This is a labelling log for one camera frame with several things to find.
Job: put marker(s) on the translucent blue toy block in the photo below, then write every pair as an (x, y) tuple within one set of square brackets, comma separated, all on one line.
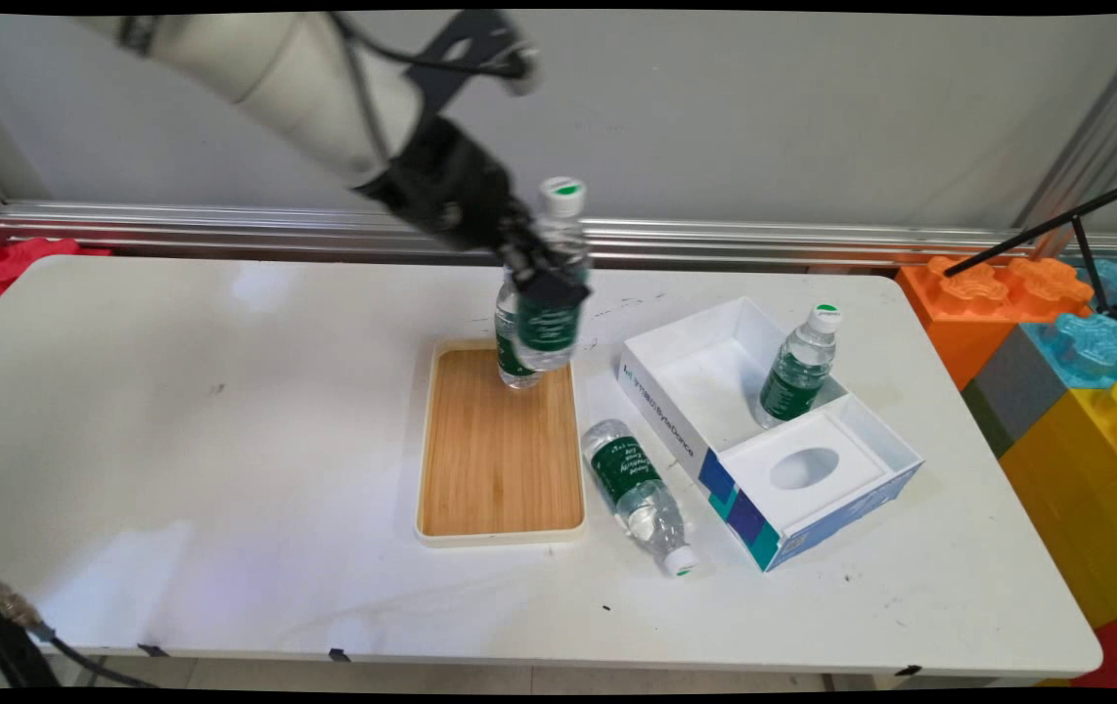
[(1087, 347)]

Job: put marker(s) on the aluminium frame rail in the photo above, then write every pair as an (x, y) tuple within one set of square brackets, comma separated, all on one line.
[(226, 225)]

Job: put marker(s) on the black tripod stand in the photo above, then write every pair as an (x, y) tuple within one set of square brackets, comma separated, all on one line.
[(1087, 249)]

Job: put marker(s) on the bamboo tray with cream rim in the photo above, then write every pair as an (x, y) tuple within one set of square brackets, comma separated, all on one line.
[(500, 460)]

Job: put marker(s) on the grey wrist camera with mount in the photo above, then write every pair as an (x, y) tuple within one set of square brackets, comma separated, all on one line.
[(475, 44)]

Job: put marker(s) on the white cardboard box blue print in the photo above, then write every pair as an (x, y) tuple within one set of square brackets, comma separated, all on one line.
[(871, 442)]

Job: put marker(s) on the yellow large toy block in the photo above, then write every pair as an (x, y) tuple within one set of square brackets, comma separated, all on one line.
[(1087, 489)]

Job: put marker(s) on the orange large toy block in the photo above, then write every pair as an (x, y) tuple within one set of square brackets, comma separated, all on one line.
[(960, 313)]

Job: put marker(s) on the aluminium frame post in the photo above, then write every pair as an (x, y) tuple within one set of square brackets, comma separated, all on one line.
[(1096, 127)]

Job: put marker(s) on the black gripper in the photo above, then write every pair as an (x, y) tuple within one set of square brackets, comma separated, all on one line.
[(446, 186)]

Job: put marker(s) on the grey large toy block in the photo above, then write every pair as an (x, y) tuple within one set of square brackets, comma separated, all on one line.
[(1013, 391)]

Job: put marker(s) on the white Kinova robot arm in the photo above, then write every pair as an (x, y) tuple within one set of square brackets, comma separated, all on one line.
[(275, 68)]

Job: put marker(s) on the green label water bottle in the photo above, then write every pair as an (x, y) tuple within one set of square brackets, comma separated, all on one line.
[(507, 354), (549, 337), (637, 489), (795, 376)]

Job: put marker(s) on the red floor block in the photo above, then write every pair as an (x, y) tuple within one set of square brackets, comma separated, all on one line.
[(11, 259)]

